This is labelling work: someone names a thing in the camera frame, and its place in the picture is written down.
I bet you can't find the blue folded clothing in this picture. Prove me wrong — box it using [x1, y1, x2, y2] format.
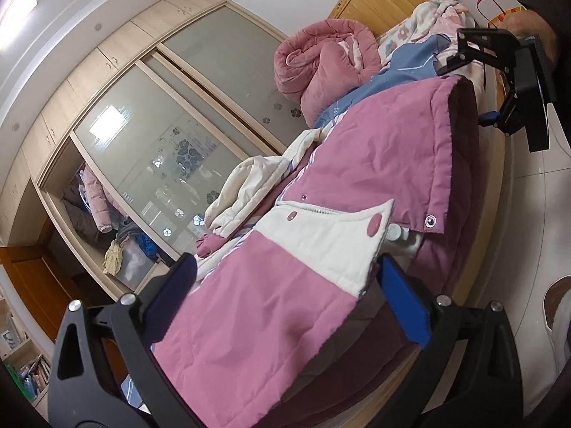
[135, 233, 158, 261]

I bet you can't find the blue striped bed sheet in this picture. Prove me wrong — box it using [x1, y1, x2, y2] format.
[312, 35, 467, 131]

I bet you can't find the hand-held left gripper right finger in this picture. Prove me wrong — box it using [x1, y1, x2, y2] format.
[377, 253, 524, 428]

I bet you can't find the yellow bag with red handle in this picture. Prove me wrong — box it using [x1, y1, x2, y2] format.
[475, 0, 524, 30]

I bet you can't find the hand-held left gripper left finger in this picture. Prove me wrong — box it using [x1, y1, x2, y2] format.
[47, 253, 203, 428]

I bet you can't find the beige sliding door wardrobe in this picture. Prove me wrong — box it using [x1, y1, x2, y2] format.
[0, 0, 314, 305]

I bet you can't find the pink and white hooded jacket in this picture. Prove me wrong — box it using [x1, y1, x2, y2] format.
[152, 73, 483, 428]

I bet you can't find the brown and white slipper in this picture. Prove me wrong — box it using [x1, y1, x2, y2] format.
[541, 276, 571, 368]

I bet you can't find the rolled pink quilt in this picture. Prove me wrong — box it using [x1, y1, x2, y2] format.
[273, 18, 383, 115]

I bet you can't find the person's right hand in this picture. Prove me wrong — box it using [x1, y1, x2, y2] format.
[510, 11, 559, 62]

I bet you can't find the brown wooden door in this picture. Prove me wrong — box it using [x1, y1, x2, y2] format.
[0, 244, 123, 368]

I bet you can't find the dark hanging coat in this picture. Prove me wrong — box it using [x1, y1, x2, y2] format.
[61, 185, 117, 250]

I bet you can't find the ceiling lamp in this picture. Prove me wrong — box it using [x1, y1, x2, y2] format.
[0, 0, 40, 51]

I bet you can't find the translucent plastic storage box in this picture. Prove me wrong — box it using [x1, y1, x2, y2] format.
[117, 244, 158, 293]

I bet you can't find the floral print blanket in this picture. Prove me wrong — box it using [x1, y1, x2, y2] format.
[378, 0, 488, 99]

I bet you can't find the cream crumpled cloth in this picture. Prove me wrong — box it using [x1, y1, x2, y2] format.
[102, 240, 131, 276]

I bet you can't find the pink hanging puffer jacket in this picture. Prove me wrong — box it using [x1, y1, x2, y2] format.
[81, 164, 117, 233]

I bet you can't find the bookshelf with books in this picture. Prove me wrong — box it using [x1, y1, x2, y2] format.
[0, 299, 53, 413]

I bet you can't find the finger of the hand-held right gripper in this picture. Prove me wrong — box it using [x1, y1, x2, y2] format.
[436, 27, 524, 77]
[476, 93, 529, 138]

